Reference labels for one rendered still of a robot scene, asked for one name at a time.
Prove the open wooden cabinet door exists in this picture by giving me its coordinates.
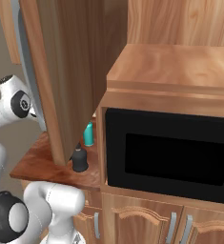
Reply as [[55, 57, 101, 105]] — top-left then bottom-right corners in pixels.
[[18, 0, 129, 167]]

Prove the wooden microwave housing cabinet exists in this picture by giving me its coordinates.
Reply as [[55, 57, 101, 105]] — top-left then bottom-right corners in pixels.
[[95, 43, 224, 214]]

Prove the wooden base cabinet door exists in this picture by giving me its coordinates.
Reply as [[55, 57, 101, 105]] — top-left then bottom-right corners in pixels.
[[173, 206, 224, 244], [101, 192, 185, 244], [72, 204, 103, 244]]

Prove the teal bottle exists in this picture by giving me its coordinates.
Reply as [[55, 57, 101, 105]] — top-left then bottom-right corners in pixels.
[[83, 121, 95, 148]]

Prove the black bottle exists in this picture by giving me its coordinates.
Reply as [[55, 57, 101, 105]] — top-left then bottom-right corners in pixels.
[[69, 142, 90, 173]]

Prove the black microwave oven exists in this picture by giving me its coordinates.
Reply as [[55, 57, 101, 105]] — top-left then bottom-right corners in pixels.
[[104, 107, 224, 205]]

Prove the grey base cabinet handle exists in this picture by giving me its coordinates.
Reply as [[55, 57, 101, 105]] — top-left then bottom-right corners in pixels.
[[180, 214, 193, 244], [165, 212, 178, 244], [93, 212, 101, 240]]

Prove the grey cabinet door handle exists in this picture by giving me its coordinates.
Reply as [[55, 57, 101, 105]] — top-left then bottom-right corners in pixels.
[[10, 0, 48, 132]]

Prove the wooden wall cabinet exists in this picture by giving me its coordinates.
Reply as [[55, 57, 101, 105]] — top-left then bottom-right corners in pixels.
[[0, 0, 23, 66]]

